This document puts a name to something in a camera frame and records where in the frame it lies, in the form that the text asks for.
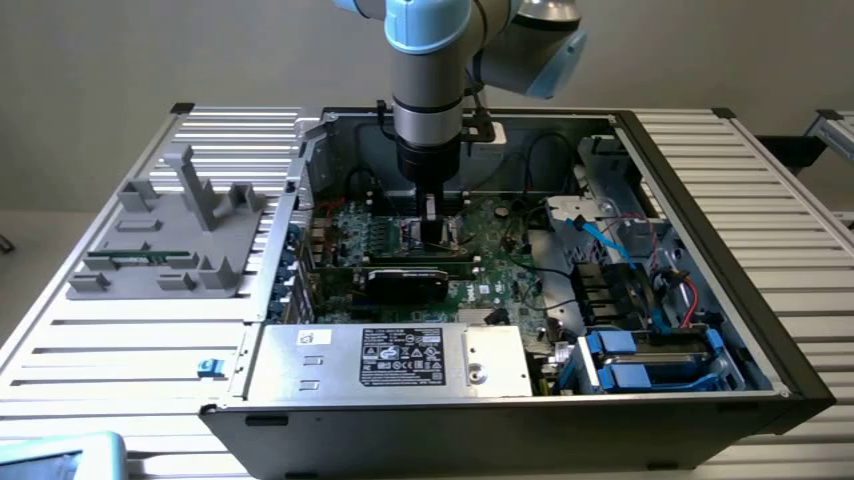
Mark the black open PC case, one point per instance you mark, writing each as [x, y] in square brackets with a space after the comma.
[467, 440]

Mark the silver CPU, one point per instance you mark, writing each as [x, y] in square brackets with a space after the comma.
[432, 207]

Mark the blue drive bay caddies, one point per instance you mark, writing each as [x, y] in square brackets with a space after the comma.
[654, 365]

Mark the green RAM stick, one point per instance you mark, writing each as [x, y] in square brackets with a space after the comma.
[127, 254]

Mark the light blue white device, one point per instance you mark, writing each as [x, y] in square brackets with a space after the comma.
[60, 457]

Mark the grey parts rack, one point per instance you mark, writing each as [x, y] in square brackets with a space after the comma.
[167, 260]

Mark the silver drive cage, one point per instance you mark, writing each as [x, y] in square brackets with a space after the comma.
[616, 180]

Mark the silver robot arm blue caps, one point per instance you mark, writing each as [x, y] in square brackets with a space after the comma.
[427, 75]

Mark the CPU socket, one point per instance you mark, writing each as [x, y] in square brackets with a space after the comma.
[434, 235]

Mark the green motherboard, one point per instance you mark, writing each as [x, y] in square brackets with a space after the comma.
[494, 280]

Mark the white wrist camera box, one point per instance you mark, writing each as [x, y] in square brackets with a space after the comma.
[490, 142]

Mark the black case fan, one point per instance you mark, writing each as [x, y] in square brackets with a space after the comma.
[610, 295]

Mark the small blue clip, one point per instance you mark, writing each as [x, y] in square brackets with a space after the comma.
[209, 367]

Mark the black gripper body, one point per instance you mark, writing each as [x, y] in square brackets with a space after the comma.
[427, 160]

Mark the black graphics card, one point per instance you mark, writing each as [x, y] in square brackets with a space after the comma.
[407, 286]

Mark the silver power supply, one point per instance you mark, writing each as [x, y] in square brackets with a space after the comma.
[387, 360]

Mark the silver chipset heat sink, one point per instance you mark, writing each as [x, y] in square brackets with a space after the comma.
[482, 317]

